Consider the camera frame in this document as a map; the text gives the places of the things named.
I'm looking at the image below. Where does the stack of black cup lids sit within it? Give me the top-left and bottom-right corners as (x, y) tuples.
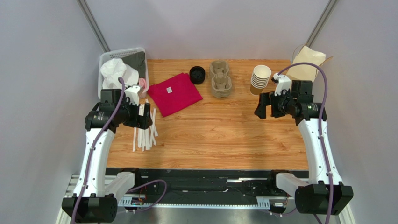
(189, 66), (206, 84)

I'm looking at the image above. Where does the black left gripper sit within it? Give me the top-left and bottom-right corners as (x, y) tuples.
(115, 98), (152, 129)

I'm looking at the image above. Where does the stack of paper cups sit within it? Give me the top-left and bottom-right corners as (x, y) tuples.
(250, 65), (272, 96)

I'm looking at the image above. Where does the red folded cloth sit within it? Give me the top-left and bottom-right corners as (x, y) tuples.
(147, 73), (203, 117)

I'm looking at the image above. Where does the pink cloth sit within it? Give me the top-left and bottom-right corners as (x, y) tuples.
(138, 77), (147, 93)

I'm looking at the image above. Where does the dark green cloth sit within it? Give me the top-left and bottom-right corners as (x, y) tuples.
(122, 51), (146, 78)

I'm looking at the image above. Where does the white plastic basket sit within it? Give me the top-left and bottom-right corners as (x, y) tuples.
(98, 47), (150, 100)

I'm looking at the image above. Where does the cardboard cup carrier stack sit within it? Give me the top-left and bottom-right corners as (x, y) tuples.
(210, 60), (232, 98)

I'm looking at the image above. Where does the white bucket hat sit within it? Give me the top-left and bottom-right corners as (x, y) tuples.
(99, 58), (139, 89)

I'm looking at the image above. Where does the bundle of white straws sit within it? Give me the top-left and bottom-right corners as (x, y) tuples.
(132, 108), (158, 152)

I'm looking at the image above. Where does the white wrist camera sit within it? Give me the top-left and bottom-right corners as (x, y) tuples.
(124, 85), (142, 105)
(271, 73), (291, 96)

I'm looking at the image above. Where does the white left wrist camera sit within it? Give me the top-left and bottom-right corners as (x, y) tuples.
(124, 85), (142, 105)

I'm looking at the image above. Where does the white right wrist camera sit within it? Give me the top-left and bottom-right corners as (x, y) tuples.
(271, 73), (291, 96)

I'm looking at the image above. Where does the brown paper bag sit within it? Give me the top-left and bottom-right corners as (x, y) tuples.
(286, 44), (333, 82)

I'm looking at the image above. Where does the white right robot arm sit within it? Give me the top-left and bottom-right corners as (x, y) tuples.
(254, 80), (354, 215)

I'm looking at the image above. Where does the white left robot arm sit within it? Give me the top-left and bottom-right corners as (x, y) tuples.
(62, 85), (152, 224)

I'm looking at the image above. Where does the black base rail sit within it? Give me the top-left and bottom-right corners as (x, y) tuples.
(106, 168), (292, 209)

